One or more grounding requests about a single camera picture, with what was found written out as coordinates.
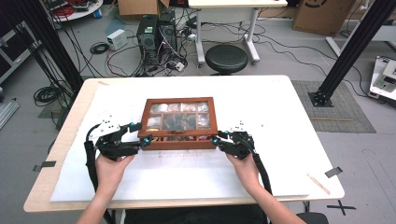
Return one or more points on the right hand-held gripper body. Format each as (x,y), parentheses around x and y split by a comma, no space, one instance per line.
(239,144)

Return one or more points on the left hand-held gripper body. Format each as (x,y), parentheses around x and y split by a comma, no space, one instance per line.
(116,147)

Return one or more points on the wooden box with glass lid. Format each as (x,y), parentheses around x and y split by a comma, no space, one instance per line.
(177,144)

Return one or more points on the person's left hand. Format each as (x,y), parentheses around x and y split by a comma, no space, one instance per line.
(110,172)

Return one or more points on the person's right hand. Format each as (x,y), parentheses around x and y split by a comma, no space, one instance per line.
(246,171)

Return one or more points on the group of small packets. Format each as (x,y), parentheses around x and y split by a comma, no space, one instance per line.
(179,116)

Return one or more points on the black tape strip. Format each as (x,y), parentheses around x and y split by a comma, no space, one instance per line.
(45,165)
(333,172)

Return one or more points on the black round stool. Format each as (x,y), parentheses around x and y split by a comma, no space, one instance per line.
(226,58)

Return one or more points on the small white adapter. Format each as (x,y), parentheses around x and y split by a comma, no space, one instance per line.
(180,66)

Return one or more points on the person's dark clothing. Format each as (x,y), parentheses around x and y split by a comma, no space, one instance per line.
(193,215)

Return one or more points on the thin wooden stick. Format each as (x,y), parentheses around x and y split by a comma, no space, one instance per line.
(319,184)

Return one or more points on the small white device box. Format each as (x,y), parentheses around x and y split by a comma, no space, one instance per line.
(116,39)

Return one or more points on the open black computer tower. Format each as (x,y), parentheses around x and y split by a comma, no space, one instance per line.
(168,31)

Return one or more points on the black chair seat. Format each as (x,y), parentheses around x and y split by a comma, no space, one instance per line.
(313,218)

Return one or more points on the grey floor mat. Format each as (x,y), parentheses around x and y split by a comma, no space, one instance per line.
(345,109)

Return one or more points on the silver metal profiles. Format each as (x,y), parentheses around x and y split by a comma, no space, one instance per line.
(7,113)

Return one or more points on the small cardboard box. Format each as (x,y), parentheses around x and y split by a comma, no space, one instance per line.
(140,6)

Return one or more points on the round white table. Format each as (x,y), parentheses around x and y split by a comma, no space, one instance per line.
(84,12)

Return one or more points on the white desk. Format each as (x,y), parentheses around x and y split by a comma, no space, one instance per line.
(236,3)

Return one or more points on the dark metal rack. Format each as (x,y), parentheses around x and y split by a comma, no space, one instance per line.
(14,53)

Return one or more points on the large cardboard box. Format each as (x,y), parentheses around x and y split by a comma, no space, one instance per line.
(322,15)

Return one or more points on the white machine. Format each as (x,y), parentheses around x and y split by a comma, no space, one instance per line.
(384,79)

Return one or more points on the black metal post with base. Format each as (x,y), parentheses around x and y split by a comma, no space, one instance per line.
(355,46)

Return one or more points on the white table frame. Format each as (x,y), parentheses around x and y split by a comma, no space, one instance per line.
(383,34)

